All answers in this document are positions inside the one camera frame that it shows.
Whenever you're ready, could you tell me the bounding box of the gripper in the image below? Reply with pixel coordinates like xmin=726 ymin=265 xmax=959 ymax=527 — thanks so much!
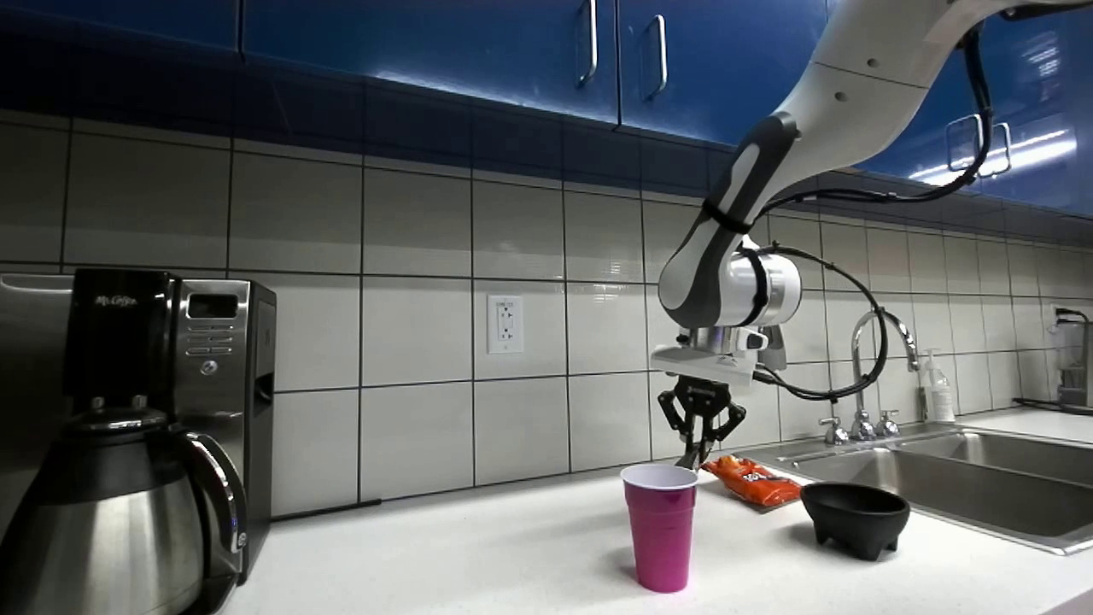
xmin=657 ymin=377 xmax=747 ymax=471

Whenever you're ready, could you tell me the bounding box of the dark countertop appliance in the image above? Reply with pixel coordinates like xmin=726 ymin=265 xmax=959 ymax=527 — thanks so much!
xmin=1014 ymin=306 xmax=1093 ymax=417

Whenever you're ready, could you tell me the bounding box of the clear soap pump bottle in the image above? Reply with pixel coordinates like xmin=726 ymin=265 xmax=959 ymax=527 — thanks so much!
xmin=921 ymin=348 xmax=956 ymax=425

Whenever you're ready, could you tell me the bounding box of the steel coffee carafe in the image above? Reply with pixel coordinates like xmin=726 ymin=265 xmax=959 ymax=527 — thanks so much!
xmin=0 ymin=407 xmax=249 ymax=615

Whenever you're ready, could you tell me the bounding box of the black steel coffee maker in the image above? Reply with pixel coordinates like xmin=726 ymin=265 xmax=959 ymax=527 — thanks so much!
xmin=64 ymin=267 xmax=278 ymax=589

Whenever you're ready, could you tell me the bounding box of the steel sink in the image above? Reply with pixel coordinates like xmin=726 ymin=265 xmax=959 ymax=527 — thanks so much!
xmin=741 ymin=425 xmax=1093 ymax=557

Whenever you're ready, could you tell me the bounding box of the black footed bowl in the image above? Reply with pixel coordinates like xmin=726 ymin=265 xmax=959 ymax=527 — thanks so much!
xmin=800 ymin=481 xmax=911 ymax=562

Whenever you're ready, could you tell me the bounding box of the pink plastic cup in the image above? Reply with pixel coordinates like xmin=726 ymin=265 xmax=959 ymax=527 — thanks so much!
xmin=620 ymin=464 xmax=700 ymax=595

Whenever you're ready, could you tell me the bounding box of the white wall socket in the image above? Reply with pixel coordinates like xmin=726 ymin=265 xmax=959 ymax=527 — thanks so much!
xmin=487 ymin=295 xmax=525 ymax=355

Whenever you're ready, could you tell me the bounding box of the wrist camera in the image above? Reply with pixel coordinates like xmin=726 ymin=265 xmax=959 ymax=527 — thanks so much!
xmin=650 ymin=344 xmax=761 ymax=392

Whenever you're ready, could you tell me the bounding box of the silver appliance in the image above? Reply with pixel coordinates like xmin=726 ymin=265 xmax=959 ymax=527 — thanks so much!
xmin=0 ymin=272 xmax=79 ymax=535

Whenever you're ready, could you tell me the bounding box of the chrome tap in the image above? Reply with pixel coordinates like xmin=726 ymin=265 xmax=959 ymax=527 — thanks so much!
xmin=850 ymin=309 xmax=921 ymax=442

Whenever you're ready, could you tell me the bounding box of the blue wall cabinet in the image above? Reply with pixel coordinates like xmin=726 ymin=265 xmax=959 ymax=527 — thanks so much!
xmin=0 ymin=0 xmax=1093 ymax=219

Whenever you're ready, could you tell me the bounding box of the blue cabinet door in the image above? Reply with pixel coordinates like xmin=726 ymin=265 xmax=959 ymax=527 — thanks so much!
xmin=854 ymin=4 xmax=1093 ymax=219
xmin=0 ymin=0 xmax=241 ymax=52
xmin=619 ymin=0 xmax=831 ymax=147
xmin=243 ymin=0 xmax=618 ymax=126

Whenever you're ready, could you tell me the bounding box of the orange snack packet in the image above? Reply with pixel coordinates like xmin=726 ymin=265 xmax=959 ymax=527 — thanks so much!
xmin=700 ymin=454 xmax=804 ymax=512

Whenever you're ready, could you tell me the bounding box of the steel cabinet door handle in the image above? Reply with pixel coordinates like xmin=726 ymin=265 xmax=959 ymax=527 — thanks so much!
xmin=980 ymin=121 xmax=1014 ymax=179
xmin=640 ymin=14 xmax=669 ymax=103
xmin=575 ymin=0 xmax=599 ymax=89
xmin=944 ymin=113 xmax=985 ymax=173

